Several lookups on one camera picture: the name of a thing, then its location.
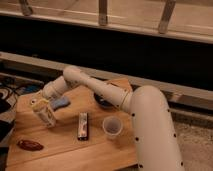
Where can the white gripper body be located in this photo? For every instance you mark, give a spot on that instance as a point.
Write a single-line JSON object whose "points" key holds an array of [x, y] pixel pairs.
{"points": [[55, 89]]}

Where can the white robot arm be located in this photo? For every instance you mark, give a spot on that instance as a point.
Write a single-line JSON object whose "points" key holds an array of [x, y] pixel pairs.
{"points": [[154, 134]]}

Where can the blue sponge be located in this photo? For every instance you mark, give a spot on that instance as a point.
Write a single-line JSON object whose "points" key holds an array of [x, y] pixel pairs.
{"points": [[59, 103]]}

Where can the black bowl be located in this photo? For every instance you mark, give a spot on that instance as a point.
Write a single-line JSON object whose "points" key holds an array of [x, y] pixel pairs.
{"points": [[102, 102]]}

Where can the wooden board table top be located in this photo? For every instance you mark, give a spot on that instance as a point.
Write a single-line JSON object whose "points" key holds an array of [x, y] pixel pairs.
{"points": [[62, 150]]}

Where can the dark red oval object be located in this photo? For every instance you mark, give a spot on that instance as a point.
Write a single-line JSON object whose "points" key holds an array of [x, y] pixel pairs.
{"points": [[30, 145]]}

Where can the clear plastic cup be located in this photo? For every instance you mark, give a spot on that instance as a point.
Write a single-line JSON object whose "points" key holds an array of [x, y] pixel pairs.
{"points": [[112, 127]]}

